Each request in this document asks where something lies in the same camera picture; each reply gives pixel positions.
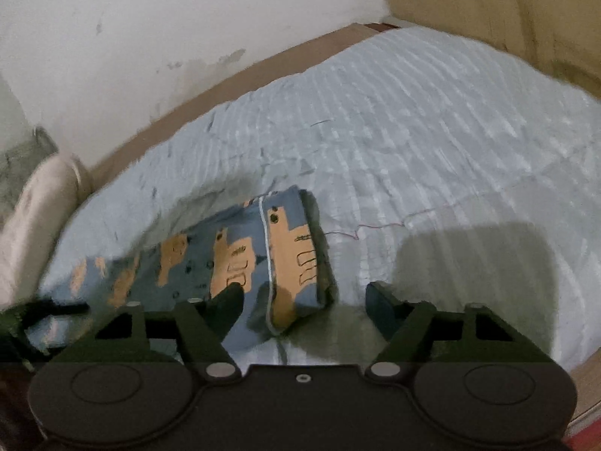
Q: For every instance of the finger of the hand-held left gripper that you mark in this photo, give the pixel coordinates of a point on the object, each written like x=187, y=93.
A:
x=56, y=309

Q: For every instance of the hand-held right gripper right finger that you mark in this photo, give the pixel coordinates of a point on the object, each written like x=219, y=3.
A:
x=382, y=307

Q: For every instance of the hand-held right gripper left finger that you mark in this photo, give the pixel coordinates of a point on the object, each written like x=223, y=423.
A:
x=227, y=310

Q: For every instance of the blue printed pants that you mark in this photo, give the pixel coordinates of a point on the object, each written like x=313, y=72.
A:
x=188, y=263

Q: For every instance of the rolled beige blanket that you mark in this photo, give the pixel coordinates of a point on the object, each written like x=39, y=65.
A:
x=37, y=225

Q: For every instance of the metal bed headboard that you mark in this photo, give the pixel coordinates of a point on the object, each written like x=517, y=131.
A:
x=23, y=164

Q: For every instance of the light blue quilted blanket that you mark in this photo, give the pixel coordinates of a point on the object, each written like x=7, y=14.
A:
x=422, y=150

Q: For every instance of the brown wooden bed board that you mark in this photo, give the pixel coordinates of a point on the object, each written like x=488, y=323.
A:
x=211, y=94

